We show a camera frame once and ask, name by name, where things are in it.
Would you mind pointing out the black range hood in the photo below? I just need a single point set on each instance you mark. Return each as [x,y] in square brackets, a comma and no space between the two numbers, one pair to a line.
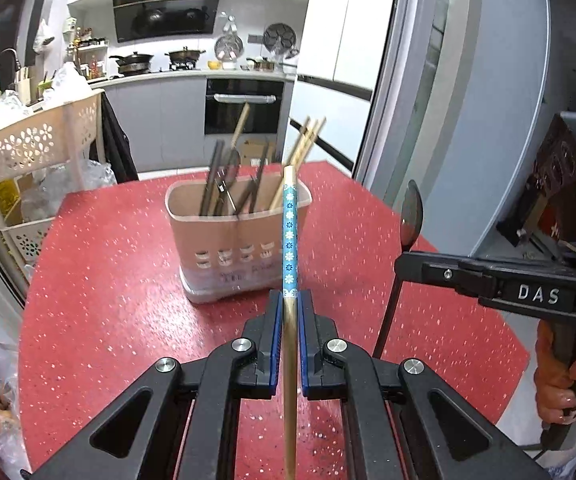
[144,19]

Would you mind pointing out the dark pan on stove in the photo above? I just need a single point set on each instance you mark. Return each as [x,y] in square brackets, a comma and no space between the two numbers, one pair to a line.
[185,59]

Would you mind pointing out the dark spoon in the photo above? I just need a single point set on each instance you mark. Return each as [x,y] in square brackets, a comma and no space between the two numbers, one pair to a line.
[213,169]
[226,176]

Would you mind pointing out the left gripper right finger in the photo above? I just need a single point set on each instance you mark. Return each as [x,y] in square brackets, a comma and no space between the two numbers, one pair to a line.
[310,348]

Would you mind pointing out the white refrigerator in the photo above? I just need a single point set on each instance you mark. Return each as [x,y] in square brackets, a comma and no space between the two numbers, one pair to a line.
[341,50]

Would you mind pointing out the bamboo chopstick in holder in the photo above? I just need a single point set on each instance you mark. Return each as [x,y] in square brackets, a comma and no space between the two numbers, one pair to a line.
[274,203]
[310,145]
[304,145]

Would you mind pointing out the dark spoon crossing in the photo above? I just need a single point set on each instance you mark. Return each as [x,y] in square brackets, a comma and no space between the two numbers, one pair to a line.
[412,216]

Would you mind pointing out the blue-patterned bamboo chopstick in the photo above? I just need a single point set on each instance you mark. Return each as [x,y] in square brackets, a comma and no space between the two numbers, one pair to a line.
[289,318]

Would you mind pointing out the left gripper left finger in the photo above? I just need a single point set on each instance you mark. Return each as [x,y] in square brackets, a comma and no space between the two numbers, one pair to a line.
[269,346]

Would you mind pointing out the cardboard box on floor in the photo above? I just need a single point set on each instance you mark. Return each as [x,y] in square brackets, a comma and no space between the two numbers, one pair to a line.
[253,152]

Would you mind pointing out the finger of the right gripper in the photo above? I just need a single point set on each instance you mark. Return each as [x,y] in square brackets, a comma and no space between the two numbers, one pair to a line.
[538,289]

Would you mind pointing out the black wok on stove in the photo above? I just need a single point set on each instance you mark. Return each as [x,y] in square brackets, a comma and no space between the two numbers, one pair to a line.
[133,64]

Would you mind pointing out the beige plastic utensil holder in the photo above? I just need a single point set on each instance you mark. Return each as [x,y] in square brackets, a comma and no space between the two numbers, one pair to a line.
[226,255]

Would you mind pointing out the person's right hand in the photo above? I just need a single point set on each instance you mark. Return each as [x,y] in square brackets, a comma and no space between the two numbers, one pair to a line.
[553,380]

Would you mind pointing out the kitchen faucet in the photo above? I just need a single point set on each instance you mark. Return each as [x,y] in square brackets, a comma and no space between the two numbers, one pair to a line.
[9,67]

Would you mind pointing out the built-in black oven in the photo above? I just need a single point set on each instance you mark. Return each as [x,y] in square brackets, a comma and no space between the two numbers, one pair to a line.
[226,98]

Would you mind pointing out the black utensil in holder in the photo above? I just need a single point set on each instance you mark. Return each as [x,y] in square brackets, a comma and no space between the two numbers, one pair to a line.
[249,196]

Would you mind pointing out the beige perforated storage rack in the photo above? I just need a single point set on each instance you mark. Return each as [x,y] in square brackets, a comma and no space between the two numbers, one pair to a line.
[47,138]

